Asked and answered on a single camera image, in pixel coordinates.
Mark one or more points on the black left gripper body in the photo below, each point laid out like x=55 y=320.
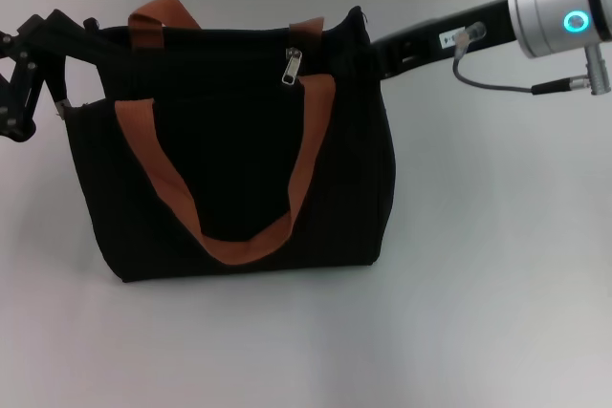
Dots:
x=14 y=133

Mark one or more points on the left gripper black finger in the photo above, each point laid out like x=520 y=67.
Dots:
x=57 y=28
x=28 y=88

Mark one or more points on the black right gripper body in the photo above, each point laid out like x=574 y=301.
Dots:
x=430 y=42

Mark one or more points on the silver metal zipper pull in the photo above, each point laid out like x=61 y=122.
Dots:
x=291 y=71

